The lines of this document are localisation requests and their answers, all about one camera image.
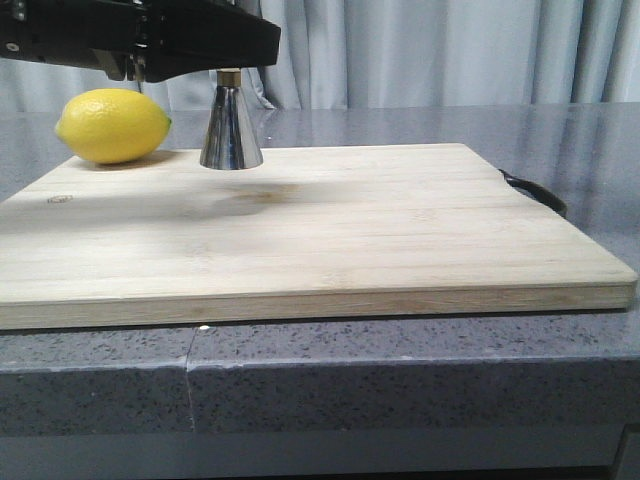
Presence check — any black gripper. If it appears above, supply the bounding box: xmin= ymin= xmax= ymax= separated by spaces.
xmin=1 ymin=1 xmax=281 ymax=83

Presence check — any steel double jigger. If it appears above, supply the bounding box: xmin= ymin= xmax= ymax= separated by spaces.
xmin=200 ymin=68 xmax=263 ymax=171

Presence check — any grey curtain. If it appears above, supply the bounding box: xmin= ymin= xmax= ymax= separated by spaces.
xmin=0 ymin=0 xmax=640 ymax=114

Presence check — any yellow lemon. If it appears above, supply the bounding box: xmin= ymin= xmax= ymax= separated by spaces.
xmin=55 ymin=88 xmax=171 ymax=164

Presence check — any light wooden cutting board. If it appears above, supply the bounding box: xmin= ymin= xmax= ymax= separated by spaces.
xmin=1 ymin=144 xmax=638 ymax=329

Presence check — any black cutting board handle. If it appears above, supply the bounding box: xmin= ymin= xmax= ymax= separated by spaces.
xmin=499 ymin=169 xmax=567 ymax=218

